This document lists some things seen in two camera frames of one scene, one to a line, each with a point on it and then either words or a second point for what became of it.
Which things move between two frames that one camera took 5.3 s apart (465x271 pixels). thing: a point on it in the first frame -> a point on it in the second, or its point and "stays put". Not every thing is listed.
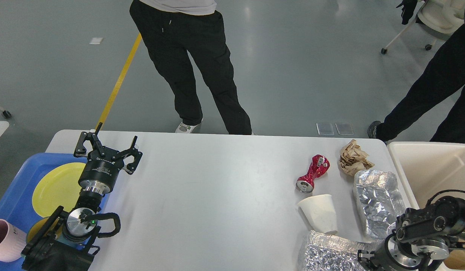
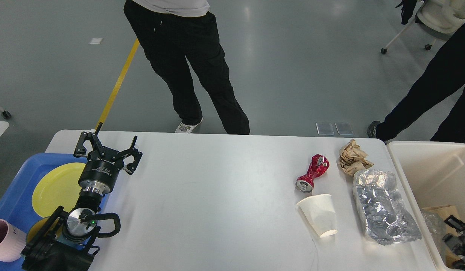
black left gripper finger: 81,150 stays put
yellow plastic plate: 56,185 stays put
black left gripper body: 99,173 stays put
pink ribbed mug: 8,241 stays put
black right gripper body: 392,256 -> 462,244
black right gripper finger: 364,256 -> 455,223
